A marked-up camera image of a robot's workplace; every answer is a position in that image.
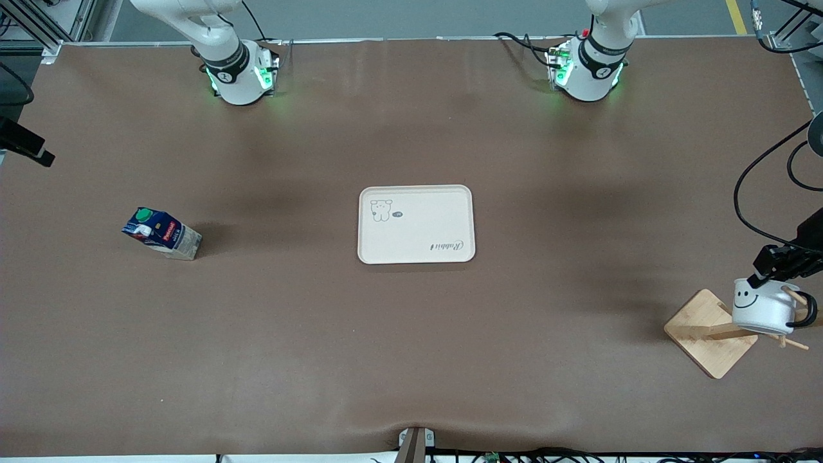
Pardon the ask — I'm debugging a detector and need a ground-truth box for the white smiley mug black handle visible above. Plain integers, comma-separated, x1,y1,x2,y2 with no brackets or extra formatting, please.
732,277,818,336

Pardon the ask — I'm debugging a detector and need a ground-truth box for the blue milk carton green cap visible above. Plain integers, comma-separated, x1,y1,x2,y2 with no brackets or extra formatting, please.
122,207,203,260

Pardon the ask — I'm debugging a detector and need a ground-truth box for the beige plastic tray bear print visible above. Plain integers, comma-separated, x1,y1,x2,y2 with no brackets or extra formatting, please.
357,185,476,265

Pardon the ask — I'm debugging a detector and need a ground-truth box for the wooden mug stand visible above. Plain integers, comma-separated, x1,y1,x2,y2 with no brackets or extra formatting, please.
664,285,823,379

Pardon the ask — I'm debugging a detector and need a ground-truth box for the brown table mat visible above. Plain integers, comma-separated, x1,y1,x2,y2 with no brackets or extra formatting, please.
0,37,823,458

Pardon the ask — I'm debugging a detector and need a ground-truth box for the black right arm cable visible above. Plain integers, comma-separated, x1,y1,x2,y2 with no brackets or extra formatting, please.
0,61,35,107

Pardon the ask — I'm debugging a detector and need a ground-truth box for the black base power cable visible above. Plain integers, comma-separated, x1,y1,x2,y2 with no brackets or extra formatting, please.
494,31,557,71
241,0,271,42

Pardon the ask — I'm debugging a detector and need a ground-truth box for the grey camera mount clamp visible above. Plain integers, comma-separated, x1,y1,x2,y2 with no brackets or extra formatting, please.
397,426,436,463

